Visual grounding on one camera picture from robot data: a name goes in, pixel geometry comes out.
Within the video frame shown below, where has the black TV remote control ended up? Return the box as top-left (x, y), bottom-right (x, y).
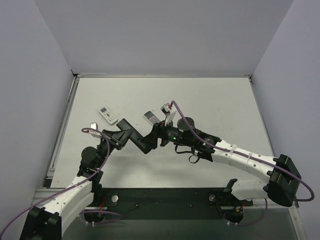
top-left (116, 118), bottom-right (152, 154)

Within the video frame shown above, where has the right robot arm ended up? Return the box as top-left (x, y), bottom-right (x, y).
top-left (141, 117), bottom-right (301, 207)

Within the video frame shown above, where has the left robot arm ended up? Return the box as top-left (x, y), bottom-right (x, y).
top-left (20, 127), bottom-right (132, 240)

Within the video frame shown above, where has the white remote green screen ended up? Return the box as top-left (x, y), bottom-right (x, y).
top-left (99, 107), bottom-right (118, 125)

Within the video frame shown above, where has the white grey AC remote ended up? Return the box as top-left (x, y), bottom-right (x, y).
top-left (143, 111), bottom-right (161, 125)

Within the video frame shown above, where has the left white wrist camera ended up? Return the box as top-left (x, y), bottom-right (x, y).
top-left (87, 122), bottom-right (101, 139)

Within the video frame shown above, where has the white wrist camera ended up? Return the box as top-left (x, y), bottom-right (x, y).
top-left (160, 103), bottom-right (177, 126)
top-left (87, 122), bottom-right (101, 139)

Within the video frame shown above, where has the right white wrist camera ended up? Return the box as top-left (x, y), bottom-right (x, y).
top-left (160, 103), bottom-right (177, 126)

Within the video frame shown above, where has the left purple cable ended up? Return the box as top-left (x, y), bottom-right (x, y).
top-left (0, 127), bottom-right (126, 240)

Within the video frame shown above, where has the purple cable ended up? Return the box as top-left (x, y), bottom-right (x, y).
top-left (170, 100), bottom-right (315, 227)
top-left (0, 127), bottom-right (126, 240)

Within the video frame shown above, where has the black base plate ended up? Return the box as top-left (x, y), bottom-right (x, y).
top-left (87, 187), bottom-right (253, 220)

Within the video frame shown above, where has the aluminium frame rail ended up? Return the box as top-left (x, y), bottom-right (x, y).
top-left (31, 188), bottom-right (64, 208)

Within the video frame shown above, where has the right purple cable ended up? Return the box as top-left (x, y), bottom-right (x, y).
top-left (170, 100), bottom-right (315, 227)

